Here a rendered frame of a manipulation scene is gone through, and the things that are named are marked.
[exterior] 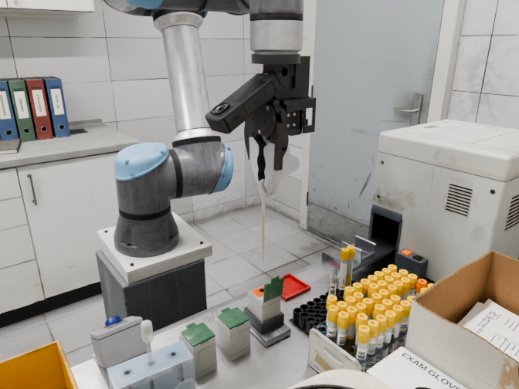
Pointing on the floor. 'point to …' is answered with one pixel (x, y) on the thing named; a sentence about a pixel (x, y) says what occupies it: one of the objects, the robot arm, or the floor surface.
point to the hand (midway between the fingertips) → (263, 187)
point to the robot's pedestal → (154, 293)
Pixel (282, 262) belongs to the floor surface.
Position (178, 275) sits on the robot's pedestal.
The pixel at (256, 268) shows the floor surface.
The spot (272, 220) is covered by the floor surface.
